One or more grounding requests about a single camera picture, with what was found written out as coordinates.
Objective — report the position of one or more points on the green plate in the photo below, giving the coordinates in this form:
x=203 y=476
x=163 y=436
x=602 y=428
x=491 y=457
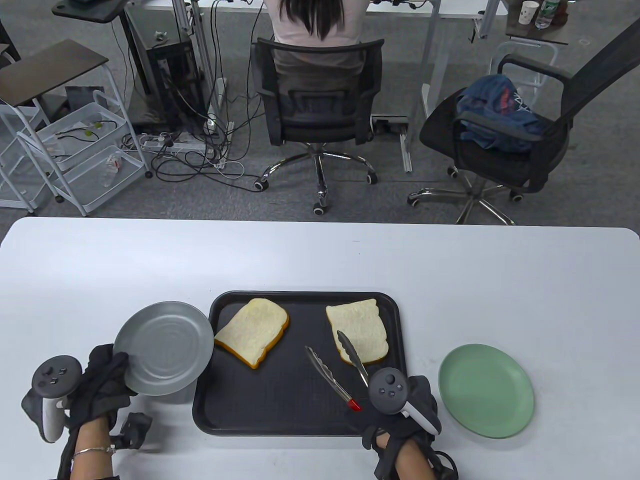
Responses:
x=485 y=390

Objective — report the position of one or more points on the white metal stool frame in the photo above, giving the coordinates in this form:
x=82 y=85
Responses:
x=525 y=47

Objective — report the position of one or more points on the empty plastic bottle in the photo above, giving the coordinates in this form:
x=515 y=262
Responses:
x=111 y=170

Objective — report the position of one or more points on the black computer tower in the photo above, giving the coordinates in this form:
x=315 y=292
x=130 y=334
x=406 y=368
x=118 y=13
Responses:
x=172 y=85

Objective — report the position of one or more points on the person's left forearm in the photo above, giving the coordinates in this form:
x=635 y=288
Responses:
x=92 y=465

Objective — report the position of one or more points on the person's right hand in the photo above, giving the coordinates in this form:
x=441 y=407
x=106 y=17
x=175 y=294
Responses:
x=395 y=435

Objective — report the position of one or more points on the aluminium frame post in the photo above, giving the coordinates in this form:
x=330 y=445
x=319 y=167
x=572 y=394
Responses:
x=197 y=50

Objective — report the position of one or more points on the white background desk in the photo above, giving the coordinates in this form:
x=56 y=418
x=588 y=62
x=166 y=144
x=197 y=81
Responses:
x=450 y=7

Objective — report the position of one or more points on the clear plastic water bottle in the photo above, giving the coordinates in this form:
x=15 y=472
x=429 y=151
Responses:
x=545 y=15

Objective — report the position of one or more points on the black mesh office chair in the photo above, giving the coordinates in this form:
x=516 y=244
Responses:
x=320 y=110

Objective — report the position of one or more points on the dark-top small table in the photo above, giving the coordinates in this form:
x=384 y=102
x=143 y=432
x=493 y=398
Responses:
x=537 y=34

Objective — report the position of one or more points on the grey hand controller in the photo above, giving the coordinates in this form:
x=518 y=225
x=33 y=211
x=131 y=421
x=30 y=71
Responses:
x=387 y=390
x=52 y=377

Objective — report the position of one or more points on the blue clothing bundle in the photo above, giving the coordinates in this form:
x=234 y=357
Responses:
x=500 y=112

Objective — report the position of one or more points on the white power strip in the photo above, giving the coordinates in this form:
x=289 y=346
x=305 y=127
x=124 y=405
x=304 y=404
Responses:
x=185 y=145

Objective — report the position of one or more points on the black-top rolling stand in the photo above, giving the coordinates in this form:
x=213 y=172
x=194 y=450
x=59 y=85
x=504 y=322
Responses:
x=87 y=9

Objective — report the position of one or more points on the grey metal plate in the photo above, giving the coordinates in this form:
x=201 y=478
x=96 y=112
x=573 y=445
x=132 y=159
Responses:
x=165 y=347

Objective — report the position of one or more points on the black food tray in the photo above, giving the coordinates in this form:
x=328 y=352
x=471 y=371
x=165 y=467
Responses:
x=280 y=395

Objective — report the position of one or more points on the person's right forearm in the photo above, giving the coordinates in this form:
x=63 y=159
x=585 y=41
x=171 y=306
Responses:
x=412 y=465

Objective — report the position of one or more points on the black office chair with armrests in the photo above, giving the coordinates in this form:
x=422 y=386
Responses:
x=500 y=165

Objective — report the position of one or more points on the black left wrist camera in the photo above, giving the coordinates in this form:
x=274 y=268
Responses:
x=136 y=427

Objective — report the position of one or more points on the pale toast slice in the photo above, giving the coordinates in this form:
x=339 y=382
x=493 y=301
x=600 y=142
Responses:
x=357 y=320

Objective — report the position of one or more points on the toast slice with orange crust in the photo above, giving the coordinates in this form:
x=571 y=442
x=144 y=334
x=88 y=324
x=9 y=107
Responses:
x=252 y=330

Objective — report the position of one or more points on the person's left hand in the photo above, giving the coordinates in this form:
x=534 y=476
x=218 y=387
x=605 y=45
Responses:
x=100 y=390

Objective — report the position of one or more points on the white paper cup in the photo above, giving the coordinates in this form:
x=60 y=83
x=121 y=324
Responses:
x=528 y=14

